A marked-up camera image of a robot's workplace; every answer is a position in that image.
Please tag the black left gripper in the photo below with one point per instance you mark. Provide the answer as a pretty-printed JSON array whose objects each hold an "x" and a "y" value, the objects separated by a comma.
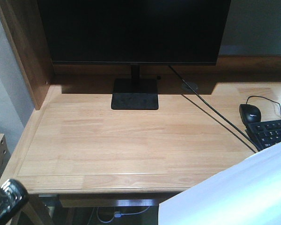
[{"x": 13, "y": 197}]

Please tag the white paper stack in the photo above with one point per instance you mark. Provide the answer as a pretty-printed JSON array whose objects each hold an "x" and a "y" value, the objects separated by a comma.
[{"x": 248, "y": 193}]

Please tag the wooden desk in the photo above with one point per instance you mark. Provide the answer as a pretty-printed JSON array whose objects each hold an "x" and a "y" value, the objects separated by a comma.
[{"x": 75, "y": 145}]

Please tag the black monitor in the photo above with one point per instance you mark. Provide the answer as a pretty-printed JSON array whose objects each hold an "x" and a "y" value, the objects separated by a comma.
[{"x": 134, "y": 32}]

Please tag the black computer mouse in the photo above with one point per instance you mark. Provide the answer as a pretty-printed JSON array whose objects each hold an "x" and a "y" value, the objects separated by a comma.
[{"x": 249, "y": 113}]

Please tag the black keyboard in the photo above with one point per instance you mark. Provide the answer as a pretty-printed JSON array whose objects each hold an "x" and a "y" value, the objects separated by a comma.
[{"x": 265, "y": 133}]

